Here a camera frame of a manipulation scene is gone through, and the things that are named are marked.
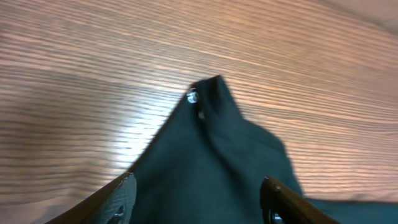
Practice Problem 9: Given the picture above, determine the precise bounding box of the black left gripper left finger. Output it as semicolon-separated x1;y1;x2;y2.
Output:
46;172;137;224

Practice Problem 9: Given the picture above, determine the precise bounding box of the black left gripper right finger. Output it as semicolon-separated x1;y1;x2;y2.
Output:
260;177;339;224

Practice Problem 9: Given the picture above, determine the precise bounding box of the black t-shirt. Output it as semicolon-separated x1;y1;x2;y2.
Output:
127;74;398;224

